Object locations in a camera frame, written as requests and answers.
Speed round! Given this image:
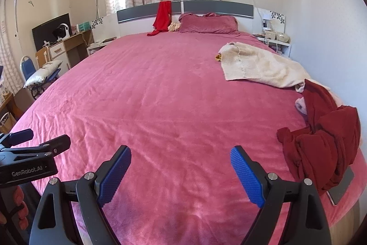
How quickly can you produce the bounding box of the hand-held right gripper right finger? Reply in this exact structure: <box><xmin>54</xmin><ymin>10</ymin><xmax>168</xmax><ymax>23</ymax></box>
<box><xmin>230</xmin><ymin>145</ymin><xmax>333</xmax><ymax>245</ymax></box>

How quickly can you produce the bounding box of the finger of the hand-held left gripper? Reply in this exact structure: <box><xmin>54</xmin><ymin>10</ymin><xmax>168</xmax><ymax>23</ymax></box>
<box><xmin>17</xmin><ymin>134</ymin><xmax>71</xmax><ymax>154</ymax></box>
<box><xmin>0</xmin><ymin>129</ymin><xmax>34</xmax><ymax>148</ymax></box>

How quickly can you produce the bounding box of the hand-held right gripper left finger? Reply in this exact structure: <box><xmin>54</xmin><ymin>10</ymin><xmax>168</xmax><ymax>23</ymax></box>
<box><xmin>29</xmin><ymin>145</ymin><xmax>132</xmax><ymax>245</ymax></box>

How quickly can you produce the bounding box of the dark red garment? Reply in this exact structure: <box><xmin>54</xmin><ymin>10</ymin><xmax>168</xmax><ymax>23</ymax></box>
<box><xmin>276</xmin><ymin>79</ymin><xmax>361</xmax><ymax>197</ymax></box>

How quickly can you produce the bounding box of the person's left hand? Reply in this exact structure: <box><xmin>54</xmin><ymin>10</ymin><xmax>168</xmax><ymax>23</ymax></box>
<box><xmin>0</xmin><ymin>185</ymin><xmax>29</xmax><ymax>231</ymax></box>

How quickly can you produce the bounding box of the blue chair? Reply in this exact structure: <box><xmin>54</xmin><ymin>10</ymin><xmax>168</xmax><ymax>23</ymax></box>
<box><xmin>19</xmin><ymin>56</ymin><xmax>62</xmax><ymax>99</ymax></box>

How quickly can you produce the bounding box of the white lace curtain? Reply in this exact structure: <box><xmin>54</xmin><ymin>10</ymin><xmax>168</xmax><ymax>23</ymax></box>
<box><xmin>0</xmin><ymin>0</ymin><xmax>23</xmax><ymax>90</ymax></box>

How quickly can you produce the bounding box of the pink bed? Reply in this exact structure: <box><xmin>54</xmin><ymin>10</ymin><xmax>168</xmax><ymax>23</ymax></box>
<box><xmin>8</xmin><ymin>30</ymin><xmax>367</xmax><ymax>245</ymax></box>

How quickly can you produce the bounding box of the light pink cloth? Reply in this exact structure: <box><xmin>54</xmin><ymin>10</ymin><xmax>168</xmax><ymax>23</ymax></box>
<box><xmin>295</xmin><ymin>90</ymin><xmax>346</xmax><ymax>119</ymax></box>

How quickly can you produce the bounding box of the white drawer cabinet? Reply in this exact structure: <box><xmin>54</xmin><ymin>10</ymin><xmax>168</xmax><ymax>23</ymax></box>
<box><xmin>47</xmin><ymin>41</ymin><xmax>71</xmax><ymax>70</ymax></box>

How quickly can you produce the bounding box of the dark grey flat panel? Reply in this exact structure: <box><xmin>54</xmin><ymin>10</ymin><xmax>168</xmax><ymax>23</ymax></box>
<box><xmin>327</xmin><ymin>167</ymin><xmax>355</xmax><ymax>207</ymax></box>

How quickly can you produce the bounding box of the wooden desk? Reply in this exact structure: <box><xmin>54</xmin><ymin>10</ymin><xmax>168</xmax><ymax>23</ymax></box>
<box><xmin>64</xmin><ymin>30</ymin><xmax>94</xmax><ymax>69</ymax></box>

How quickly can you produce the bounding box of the white floral bedside table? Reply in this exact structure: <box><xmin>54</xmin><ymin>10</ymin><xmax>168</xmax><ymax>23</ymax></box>
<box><xmin>87</xmin><ymin>14</ymin><xmax>118</xmax><ymax>56</ymax></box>
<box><xmin>252</xmin><ymin>7</ymin><xmax>292</xmax><ymax>57</ymax></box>

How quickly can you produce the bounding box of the black monitor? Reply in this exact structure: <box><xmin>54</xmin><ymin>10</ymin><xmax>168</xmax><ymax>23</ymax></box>
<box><xmin>31</xmin><ymin>13</ymin><xmax>72</xmax><ymax>52</ymax></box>

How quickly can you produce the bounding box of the cream knit sweater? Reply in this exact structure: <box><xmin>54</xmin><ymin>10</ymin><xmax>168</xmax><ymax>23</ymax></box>
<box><xmin>219</xmin><ymin>42</ymin><xmax>333</xmax><ymax>93</ymax></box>

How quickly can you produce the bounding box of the white round desk device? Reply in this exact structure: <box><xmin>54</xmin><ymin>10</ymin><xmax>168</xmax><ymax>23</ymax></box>
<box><xmin>53</xmin><ymin>23</ymin><xmax>71</xmax><ymax>43</ymax></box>

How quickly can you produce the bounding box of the bright red garment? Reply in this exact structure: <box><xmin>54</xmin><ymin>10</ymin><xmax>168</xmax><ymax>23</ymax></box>
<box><xmin>147</xmin><ymin>0</ymin><xmax>172</xmax><ymax>37</ymax></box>

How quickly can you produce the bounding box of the grey and white headboard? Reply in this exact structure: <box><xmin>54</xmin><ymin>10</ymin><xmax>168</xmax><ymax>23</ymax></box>
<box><xmin>116</xmin><ymin>0</ymin><xmax>255</xmax><ymax>37</ymax></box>

